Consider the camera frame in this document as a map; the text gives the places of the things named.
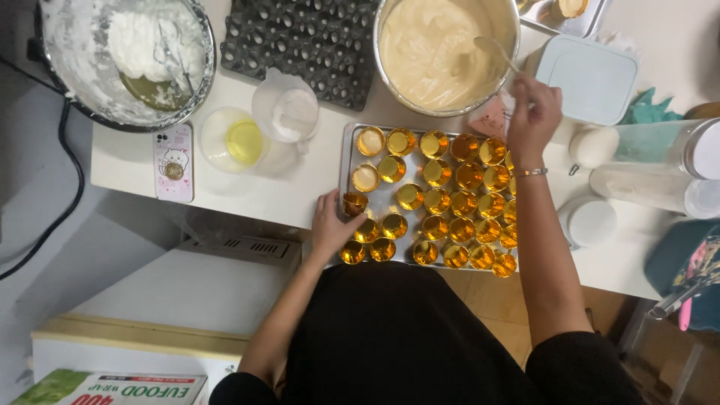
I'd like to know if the clear bowl with yellow oil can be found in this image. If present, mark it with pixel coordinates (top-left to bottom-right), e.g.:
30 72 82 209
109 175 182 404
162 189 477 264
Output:
198 107 271 174

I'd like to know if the phone with pink case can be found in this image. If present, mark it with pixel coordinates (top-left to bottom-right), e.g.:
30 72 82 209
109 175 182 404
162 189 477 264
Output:
152 123 195 204

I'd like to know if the person's right hand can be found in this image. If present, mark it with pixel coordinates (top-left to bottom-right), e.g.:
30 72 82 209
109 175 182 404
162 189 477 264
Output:
507 73 564 168

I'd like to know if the metal whisk attachment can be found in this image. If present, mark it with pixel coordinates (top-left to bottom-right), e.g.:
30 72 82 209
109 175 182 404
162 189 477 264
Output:
152 19 198 99

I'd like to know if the clear jar with teal contents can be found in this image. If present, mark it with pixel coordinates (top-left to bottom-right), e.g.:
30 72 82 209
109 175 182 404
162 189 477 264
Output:
613 117 720 181

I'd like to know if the metal spoon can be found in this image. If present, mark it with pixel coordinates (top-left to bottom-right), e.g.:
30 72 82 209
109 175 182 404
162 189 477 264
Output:
474 36 535 109

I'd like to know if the person's black clothing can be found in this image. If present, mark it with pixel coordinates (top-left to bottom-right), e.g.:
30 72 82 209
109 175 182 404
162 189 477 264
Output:
209 261 645 405

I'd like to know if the teal cloth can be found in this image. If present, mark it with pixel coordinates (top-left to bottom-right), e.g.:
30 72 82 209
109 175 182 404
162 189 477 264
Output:
619 87 684 126

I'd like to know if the food wrap box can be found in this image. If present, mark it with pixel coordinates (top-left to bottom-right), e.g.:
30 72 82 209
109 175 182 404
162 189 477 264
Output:
10 368 209 405

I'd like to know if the group of gold baking cups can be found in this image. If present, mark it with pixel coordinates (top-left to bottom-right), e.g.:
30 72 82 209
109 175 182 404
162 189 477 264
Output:
339 126 519 279

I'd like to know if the clear jar with white powder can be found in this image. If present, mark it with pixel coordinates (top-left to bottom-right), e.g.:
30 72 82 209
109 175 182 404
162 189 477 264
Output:
589 163 720 220

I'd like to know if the pale blue container lid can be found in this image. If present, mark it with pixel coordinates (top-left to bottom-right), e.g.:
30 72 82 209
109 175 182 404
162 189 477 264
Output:
533 34 640 127

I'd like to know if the cup of batter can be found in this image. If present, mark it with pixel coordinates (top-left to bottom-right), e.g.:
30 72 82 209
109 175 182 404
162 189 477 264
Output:
554 0 590 20

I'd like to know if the small metal tray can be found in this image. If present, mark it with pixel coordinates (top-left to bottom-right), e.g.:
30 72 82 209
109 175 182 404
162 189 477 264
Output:
517 0 611 39

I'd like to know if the black egg tray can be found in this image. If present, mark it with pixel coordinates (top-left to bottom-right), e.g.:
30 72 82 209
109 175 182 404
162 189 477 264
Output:
220 0 380 111

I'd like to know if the chair with floral cloth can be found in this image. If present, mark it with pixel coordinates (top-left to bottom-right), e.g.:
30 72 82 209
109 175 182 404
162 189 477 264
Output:
643 218 720 333

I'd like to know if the single gold foil cup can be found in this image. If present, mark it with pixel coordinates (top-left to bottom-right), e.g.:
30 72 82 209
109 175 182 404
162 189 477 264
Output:
342 192 370 218

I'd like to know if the silver baking tray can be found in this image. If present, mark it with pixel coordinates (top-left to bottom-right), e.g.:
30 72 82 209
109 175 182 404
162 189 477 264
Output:
337 123 521 272

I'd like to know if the metal stool frame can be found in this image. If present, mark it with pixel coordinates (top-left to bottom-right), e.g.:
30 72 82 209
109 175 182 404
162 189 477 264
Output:
618 284 720 405

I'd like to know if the person's left hand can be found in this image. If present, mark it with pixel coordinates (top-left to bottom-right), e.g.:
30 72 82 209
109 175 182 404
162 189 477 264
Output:
311 188 370 263

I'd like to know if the white round lid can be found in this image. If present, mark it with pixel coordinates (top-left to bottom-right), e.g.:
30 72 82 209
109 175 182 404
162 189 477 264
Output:
556 195 619 252

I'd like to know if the black cable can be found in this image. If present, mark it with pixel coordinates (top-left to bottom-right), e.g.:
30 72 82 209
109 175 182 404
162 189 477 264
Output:
0 56 86 282

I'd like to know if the steel bowl of batter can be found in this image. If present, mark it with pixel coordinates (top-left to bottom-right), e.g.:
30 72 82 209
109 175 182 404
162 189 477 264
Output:
373 0 521 118

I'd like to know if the steel bowl of whipped cream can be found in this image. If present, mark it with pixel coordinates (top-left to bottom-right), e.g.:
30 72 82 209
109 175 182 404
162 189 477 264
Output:
35 0 218 134

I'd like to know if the clear jug with flour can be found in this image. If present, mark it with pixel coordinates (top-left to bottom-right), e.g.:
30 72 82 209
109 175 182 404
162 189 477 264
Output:
251 67 321 155

